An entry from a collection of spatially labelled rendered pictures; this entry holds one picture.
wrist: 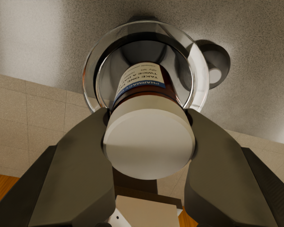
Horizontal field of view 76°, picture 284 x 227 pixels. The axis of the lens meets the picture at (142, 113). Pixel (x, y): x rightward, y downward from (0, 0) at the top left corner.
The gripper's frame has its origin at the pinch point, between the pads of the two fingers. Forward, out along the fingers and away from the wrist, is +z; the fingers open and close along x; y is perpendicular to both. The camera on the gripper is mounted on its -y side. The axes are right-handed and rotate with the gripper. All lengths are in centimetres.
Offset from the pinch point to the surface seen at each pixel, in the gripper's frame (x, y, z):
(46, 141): -86, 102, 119
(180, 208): 13, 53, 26
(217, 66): 13.7, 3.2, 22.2
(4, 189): -132, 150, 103
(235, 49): 17.8, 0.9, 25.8
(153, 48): 1.9, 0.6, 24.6
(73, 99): -54, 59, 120
